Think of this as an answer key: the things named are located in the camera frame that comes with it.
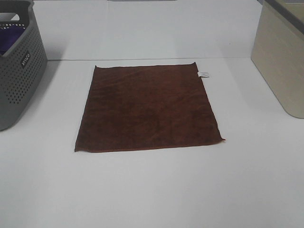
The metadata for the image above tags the purple cloth in basket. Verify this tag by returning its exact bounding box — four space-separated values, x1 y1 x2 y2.
0 25 25 56

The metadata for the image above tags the brown towel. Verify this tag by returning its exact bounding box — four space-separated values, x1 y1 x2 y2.
75 63 223 152

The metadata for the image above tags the grey perforated laundry basket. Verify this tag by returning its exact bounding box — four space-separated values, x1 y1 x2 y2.
0 0 48 130

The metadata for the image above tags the white towel care label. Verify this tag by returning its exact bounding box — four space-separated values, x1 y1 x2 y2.
198 71 209 78

